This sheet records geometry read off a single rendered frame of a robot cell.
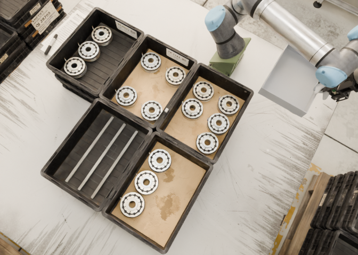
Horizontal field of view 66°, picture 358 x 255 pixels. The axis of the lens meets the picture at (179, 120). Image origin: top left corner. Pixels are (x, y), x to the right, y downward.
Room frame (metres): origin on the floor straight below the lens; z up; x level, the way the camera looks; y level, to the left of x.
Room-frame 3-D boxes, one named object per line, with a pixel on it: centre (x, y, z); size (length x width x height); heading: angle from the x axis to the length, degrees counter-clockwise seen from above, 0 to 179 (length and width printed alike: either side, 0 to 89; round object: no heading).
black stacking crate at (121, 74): (0.59, 0.16, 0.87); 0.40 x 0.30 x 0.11; 157
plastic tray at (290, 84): (0.61, -0.46, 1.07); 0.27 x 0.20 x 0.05; 155
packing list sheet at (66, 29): (0.90, 0.68, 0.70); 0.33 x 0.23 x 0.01; 156
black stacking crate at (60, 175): (0.22, 0.32, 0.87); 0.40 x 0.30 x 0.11; 157
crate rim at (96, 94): (0.71, 0.44, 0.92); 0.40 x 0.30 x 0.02; 157
